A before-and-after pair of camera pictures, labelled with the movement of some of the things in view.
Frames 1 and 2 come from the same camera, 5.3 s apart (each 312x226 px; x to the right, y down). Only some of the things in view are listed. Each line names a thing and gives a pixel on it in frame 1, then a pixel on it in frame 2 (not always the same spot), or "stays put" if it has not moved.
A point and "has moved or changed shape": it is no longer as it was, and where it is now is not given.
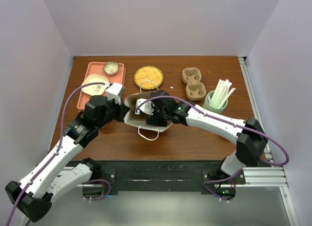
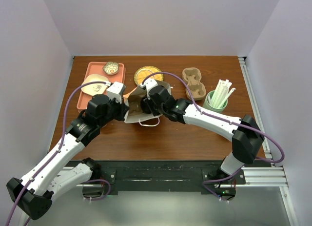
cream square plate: (94, 90) stays put
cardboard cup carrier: (195, 89) stays put
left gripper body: (113, 110) stays put
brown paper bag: (137, 120) has moved or changed shape
